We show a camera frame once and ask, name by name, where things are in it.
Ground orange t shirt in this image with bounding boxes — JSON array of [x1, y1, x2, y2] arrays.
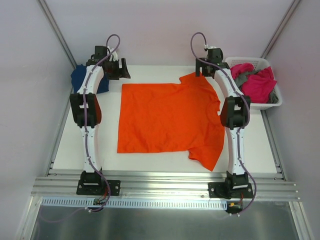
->
[[117, 73, 225, 171]]

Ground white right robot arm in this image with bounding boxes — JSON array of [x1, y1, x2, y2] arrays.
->
[[195, 45, 254, 200]]

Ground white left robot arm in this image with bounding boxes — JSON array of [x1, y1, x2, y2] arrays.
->
[[69, 45, 131, 198]]

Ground blue folded t shirt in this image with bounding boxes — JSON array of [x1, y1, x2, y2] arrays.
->
[[70, 64, 109, 94]]

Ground pink t shirt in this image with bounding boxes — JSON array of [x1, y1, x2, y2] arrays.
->
[[229, 62, 278, 104]]

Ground white plastic basket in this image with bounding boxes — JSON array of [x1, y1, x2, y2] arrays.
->
[[225, 57, 283, 110]]

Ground grey t shirt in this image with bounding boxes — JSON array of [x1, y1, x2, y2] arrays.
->
[[231, 69, 279, 104]]

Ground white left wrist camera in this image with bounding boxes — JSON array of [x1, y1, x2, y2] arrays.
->
[[106, 46, 119, 62]]

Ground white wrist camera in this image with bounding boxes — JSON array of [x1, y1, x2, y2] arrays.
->
[[203, 44, 217, 52], [106, 46, 119, 62]]

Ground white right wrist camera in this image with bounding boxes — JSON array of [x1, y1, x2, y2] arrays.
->
[[203, 44, 217, 52]]

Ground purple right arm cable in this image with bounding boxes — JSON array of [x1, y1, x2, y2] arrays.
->
[[190, 31, 258, 221]]

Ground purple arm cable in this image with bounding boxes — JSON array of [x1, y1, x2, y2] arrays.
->
[[190, 31, 258, 221], [39, 34, 122, 223]]

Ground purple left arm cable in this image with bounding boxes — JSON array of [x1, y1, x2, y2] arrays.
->
[[39, 34, 122, 223]]

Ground right corner aluminium post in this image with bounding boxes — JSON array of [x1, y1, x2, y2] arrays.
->
[[260, 0, 303, 59]]

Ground corner aluminium post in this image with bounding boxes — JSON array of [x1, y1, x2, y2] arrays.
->
[[36, 0, 77, 69], [260, 0, 303, 59]]

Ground left corner aluminium post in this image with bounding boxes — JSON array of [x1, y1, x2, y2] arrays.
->
[[36, 0, 77, 69]]

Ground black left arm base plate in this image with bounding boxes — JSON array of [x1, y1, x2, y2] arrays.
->
[[76, 180, 121, 196]]

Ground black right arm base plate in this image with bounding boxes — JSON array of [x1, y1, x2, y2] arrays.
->
[[208, 182, 254, 200]]

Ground aluminium front mounting rail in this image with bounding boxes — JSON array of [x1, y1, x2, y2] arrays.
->
[[31, 169, 302, 202]]

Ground white slotted cable duct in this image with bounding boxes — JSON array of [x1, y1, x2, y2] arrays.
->
[[42, 197, 227, 210]]

